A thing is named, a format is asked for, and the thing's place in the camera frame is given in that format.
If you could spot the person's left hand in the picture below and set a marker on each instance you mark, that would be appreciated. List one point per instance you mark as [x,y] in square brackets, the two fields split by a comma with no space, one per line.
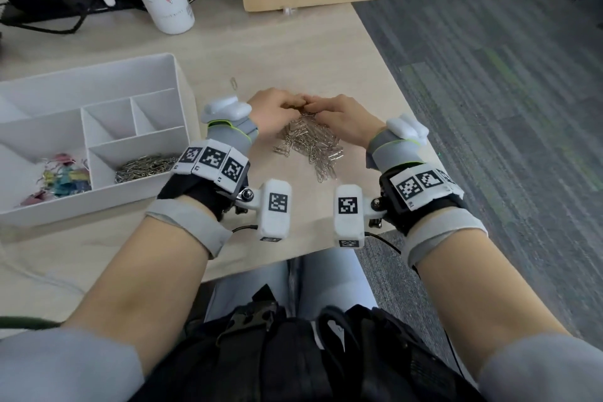
[273,107]

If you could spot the person's right hand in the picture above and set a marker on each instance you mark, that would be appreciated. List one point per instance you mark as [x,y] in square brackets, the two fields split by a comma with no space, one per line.
[351,119]

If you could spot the pile of silver paper clips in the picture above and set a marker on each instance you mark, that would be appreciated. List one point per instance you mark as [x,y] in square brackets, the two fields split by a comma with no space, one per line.
[311,145]

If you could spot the white compartment organizer tray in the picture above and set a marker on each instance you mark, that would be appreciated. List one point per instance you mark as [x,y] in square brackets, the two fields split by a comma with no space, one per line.
[70,86]

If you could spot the colourful binder clips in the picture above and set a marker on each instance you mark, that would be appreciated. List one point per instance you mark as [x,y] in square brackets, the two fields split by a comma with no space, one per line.
[66,180]

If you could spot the person's left forearm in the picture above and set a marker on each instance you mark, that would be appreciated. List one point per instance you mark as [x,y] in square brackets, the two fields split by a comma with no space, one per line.
[141,284]

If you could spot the person's right forearm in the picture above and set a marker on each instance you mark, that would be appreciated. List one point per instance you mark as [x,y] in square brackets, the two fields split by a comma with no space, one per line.
[485,303]

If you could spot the person's legs in jeans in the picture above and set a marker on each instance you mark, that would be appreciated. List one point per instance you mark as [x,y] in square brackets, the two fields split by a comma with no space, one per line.
[330,279]

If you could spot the white hand tracker puck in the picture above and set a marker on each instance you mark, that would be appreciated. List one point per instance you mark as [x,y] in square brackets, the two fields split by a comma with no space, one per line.
[407,127]
[226,109]

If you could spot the grey knit wristband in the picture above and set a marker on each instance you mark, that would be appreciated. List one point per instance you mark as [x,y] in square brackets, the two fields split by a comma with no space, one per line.
[233,135]
[393,152]

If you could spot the small clear plastic piece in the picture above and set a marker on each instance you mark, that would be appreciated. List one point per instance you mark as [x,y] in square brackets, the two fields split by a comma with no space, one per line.
[288,10]

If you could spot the black waist harness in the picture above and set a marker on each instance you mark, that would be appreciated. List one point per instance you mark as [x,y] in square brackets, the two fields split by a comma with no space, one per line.
[282,364]

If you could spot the grey shirt sleeve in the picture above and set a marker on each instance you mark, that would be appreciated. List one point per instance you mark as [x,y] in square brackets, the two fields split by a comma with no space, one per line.
[542,368]
[66,368]

